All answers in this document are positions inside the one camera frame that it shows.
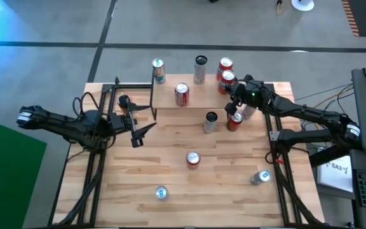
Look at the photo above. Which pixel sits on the wooden shelf with black legs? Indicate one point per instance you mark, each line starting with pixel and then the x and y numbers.
pixel 202 95

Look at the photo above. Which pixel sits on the red Fanta strawberry can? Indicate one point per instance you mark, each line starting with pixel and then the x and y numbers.
pixel 227 82
pixel 225 63
pixel 193 159

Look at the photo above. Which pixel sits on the red soda can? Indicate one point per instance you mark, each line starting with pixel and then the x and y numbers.
pixel 234 122

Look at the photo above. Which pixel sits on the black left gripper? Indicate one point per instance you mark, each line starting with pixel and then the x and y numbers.
pixel 137 142

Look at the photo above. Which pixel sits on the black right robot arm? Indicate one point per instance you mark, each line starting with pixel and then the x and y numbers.
pixel 313 113

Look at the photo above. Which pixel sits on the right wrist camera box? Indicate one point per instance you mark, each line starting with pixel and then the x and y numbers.
pixel 251 93

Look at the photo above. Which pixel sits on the black aluminium table frame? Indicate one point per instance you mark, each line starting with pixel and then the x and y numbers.
pixel 135 86

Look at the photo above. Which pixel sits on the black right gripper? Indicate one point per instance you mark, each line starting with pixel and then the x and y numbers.
pixel 231 108

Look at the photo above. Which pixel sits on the silver blue drink can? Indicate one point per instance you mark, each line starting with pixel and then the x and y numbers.
pixel 260 177
pixel 158 71
pixel 161 192

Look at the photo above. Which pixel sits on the white SA3 sign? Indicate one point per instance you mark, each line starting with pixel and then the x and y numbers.
pixel 335 173

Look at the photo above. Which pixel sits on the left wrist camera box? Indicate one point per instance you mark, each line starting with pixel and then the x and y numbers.
pixel 118 122

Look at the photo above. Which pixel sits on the green floor mat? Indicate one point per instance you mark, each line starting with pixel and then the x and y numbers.
pixel 8 178

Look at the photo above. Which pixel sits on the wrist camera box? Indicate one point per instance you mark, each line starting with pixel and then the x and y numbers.
pixel 118 122
pixel 251 93

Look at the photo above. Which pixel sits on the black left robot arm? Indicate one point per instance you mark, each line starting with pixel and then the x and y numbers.
pixel 62 122

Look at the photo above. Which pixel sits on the white Celsius can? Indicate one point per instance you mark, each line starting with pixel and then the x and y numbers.
pixel 199 71
pixel 249 113
pixel 210 121

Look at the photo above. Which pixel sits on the black desk leg bar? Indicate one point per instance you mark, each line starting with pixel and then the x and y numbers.
pixel 326 157

